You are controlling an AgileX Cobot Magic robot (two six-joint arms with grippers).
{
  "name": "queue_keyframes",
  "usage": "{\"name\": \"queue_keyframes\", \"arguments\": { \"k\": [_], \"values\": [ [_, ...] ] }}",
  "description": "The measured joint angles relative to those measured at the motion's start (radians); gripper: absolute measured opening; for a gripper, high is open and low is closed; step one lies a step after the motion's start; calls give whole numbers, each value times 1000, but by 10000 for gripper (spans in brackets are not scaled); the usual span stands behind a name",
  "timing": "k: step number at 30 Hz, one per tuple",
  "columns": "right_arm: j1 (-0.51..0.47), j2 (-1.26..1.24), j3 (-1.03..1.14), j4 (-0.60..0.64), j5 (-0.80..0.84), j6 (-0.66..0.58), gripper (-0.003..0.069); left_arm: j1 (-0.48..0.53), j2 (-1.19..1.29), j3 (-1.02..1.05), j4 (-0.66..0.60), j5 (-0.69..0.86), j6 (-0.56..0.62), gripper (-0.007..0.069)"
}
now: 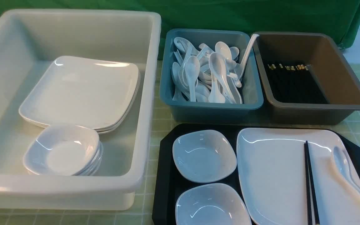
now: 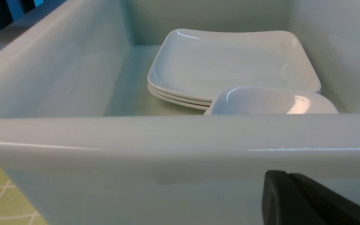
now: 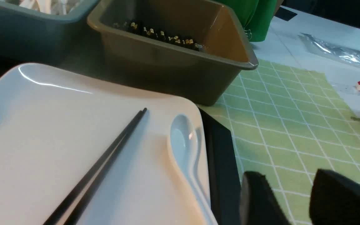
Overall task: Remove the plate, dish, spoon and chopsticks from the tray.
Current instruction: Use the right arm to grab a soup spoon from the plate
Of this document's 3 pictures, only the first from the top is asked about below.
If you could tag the white soup spoon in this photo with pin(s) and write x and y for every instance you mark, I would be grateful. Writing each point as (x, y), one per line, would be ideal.
(341, 164)

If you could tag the black chopstick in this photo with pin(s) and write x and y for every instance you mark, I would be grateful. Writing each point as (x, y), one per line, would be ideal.
(315, 214)
(308, 187)

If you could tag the top stacked white square plate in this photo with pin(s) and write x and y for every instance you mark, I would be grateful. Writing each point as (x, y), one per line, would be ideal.
(81, 66)

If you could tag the white bowl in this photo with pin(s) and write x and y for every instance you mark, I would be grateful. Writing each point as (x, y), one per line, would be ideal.
(211, 204)
(204, 156)
(59, 133)

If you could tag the white spoon left in bin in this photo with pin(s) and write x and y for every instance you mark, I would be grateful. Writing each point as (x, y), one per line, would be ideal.
(192, 69)

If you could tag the green checked table mat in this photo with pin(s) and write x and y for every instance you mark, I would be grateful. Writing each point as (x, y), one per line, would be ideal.
(140, 212)

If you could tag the lower stacked white plates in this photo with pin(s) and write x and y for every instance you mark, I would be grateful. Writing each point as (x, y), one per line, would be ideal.
(100, 103)

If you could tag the black chopsticks pile in bin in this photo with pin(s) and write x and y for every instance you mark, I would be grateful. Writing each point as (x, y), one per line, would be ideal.
(292, 82)

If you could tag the white spoon centre of bin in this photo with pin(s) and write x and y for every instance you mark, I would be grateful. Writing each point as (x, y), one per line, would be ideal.
(227, 80)

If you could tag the grey plastic chopstick bin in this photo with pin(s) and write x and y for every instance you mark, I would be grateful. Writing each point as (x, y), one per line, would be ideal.
(328, 66)

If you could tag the large white plastic tub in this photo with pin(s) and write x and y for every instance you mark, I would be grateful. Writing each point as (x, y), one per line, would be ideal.
(30, 40)

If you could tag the lower stacked white bowls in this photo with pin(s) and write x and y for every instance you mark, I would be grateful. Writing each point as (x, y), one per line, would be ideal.
(66, 159)

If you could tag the teal plastic spoon bin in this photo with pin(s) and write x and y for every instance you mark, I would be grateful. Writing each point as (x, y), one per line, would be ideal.
(203, 112)

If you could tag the black serving tray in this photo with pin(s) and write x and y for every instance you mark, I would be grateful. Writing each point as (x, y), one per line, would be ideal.
(170, 184)

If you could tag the white square rice plate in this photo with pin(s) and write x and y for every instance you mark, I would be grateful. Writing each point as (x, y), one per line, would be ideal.
(271, 171)

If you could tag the white spoon leaning on bin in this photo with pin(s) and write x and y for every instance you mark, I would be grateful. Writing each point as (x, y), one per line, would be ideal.
(240, 69)

